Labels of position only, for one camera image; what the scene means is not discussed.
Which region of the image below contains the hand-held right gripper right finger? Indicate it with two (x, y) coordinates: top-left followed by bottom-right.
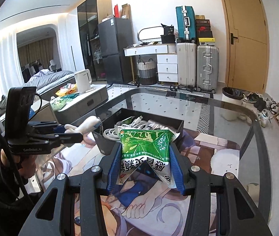
(169, 144), (273, 236)

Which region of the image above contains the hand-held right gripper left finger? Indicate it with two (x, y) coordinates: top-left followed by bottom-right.
(29, 143), (123, 236)

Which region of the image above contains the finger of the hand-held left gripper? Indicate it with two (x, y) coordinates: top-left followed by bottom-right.
(37, 131), (84, 148)
(27, 120), (68, 134)

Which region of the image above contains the white plush toy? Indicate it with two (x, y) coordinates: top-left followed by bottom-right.
(64, 117), (101, 138)

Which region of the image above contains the black cardboard box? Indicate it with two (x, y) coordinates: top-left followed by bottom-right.
(91, 107), (184, 156)

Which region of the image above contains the white charging cable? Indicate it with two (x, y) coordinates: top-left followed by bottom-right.
(102, 115), (159, 141)

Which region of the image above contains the green and white medicine packet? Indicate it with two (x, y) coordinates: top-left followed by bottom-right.
(115, 125), (181, 190)

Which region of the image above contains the person's left hand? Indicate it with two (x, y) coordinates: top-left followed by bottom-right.
(0, 150), (23, 172)

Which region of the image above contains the green snack packet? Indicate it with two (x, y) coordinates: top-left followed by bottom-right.
(50, 95), (77, 112)

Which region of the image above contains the printed desk mat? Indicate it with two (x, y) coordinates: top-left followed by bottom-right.
(35, 128), (241, 236)

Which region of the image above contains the grey side cabinet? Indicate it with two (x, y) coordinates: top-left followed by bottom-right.
(49, 84), (109, 126)

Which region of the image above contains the yellow snack packet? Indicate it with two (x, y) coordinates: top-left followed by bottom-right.
(56, 84), (80, 97)

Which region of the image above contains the bed with grey duvet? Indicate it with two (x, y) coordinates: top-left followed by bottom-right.
(27, 70), (77, 102)

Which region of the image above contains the clothes rack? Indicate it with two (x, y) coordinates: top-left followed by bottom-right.
(21, 59), (44, 83)

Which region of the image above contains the white electric kettle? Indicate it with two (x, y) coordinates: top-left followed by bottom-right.
(74, 69), (92, 94)

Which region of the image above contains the brown curtain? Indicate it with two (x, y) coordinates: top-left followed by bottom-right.
(18, 39), (57, 70)

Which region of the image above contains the white dotted rug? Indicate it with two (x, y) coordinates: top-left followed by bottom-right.
(106, 83), (215, 131)

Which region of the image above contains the trash bin with black liner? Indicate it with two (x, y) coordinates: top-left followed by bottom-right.
(222, 87), (245, 121)

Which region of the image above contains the woven laundry basket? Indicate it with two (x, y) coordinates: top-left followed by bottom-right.
(136, 58), (158, 85)

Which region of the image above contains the dark glass cabinet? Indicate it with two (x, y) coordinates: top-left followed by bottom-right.
(77, 0), (113, 82)

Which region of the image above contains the black refrigerator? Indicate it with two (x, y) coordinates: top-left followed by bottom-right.
(97, 17), (135, 84)

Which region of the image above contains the white suitcase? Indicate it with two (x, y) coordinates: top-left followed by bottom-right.
(176, 42), (198, 89)

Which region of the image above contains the white vanity desk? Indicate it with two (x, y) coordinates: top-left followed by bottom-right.
(124, 43), (179, 84)

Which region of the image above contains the silver suitcase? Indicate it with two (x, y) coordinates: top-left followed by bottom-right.
(196, 45), (220, 93)

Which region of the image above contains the pile of loose shoes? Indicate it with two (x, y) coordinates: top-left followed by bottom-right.
(243, 92), (279, 128)

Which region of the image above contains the black bag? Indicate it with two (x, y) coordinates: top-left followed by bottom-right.
(161, 23), (177, 44)

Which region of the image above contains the oval mirror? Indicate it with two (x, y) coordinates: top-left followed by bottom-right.
(138, 26), (166, 44)

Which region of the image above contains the brown cardboard box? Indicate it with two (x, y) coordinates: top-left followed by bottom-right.
(121, 4), (131, 19)

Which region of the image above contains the stack of shoe boxes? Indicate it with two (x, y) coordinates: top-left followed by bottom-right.
(195, 15), (216, 46)

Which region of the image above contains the wooden door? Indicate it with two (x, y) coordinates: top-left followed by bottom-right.
(217, 0), (270, 94)

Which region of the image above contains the teal suitcase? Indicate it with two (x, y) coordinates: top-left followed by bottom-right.
(175, 6), (197, 42)

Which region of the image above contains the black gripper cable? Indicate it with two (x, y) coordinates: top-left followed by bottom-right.
(0, 111), (35, 204)

